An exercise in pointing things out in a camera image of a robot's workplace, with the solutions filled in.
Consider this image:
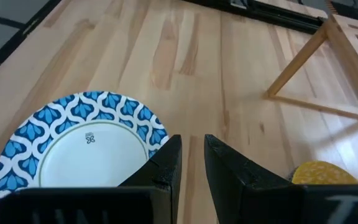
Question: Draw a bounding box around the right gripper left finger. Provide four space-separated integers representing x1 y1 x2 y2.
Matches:
0 134 183 224

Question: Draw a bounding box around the blue patterned paper bowl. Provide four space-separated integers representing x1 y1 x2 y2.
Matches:
0 90 170 200

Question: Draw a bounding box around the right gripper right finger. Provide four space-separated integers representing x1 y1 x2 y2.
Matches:
204 134 358 224

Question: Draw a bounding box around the yellow patterned ceramic bowl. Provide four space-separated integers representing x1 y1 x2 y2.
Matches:
290 161 358 186

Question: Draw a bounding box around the wooden slatted shelf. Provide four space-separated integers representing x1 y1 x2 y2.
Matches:
264 14 358 125

